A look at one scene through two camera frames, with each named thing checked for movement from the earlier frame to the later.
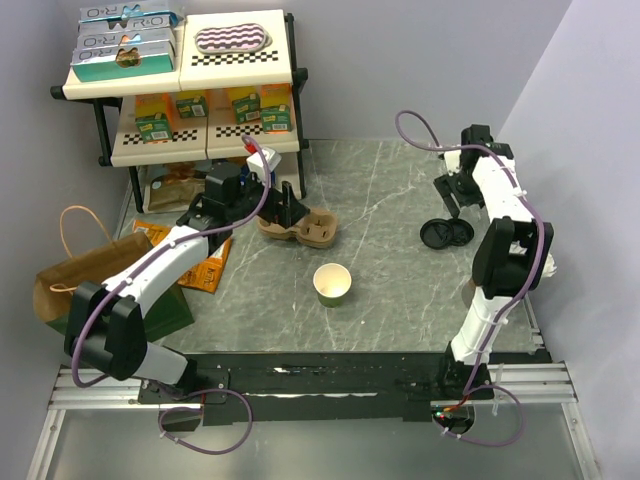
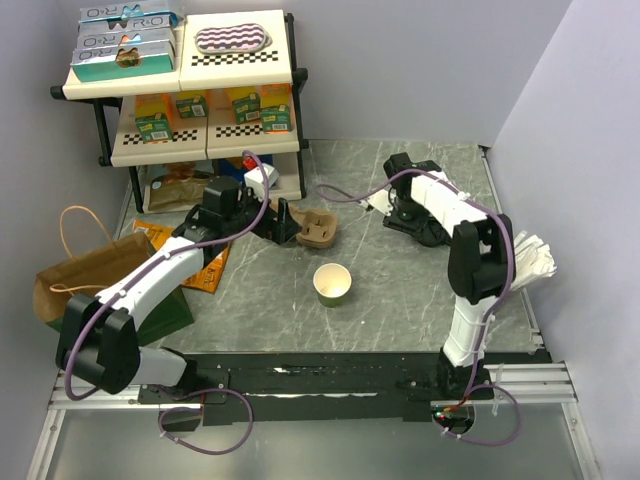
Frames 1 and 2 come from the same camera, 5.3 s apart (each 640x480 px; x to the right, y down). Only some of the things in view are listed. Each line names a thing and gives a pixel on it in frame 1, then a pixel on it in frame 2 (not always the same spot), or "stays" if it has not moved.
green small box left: [154, 128] stays
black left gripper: [289, 212] → [280, 230]
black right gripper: [446, 185] → [413, 228]
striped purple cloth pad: [233, 38] stays
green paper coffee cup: [331, 281] stays
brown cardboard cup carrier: [317, 229] stays
